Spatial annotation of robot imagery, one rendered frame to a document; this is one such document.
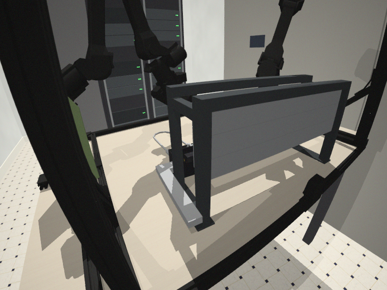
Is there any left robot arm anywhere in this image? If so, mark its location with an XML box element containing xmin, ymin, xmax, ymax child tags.
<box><xmin>61</xmin><ymin>0</ymin><xmax>187</xmax><ymax>101</ymax></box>

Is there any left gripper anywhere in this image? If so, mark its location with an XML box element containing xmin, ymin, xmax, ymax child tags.
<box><xmin>151</xmin><ymin>73</ymin><xmax>196</xmax><ymax>105</ymax></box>

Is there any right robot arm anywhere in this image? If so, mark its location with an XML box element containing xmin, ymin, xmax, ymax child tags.
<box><xmin>256</xmin><ymin>0</ymin><xmax>304</xmax><ymax>77</ymax></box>

